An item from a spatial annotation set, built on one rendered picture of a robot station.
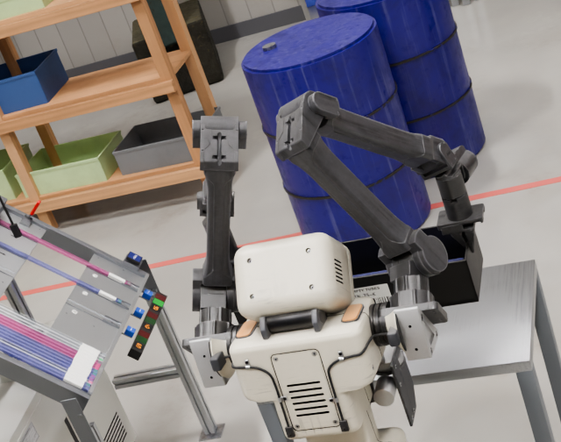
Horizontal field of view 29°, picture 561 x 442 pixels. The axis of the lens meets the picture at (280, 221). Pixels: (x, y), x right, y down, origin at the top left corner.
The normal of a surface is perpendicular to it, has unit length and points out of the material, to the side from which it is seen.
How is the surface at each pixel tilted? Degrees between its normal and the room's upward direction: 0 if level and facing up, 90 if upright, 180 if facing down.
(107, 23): 90
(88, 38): 90
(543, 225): 0
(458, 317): 0
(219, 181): 103
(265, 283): 48
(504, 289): 0
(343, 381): 82
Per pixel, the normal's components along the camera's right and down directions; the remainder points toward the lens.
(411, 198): 0.72, 0.07
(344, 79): 0.36, 0.30
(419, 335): -0.26, 0.37
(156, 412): -0.32, -0.85
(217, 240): 0.04, 0.62
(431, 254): 0.66, -0.32
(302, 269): -0.37, -0.21
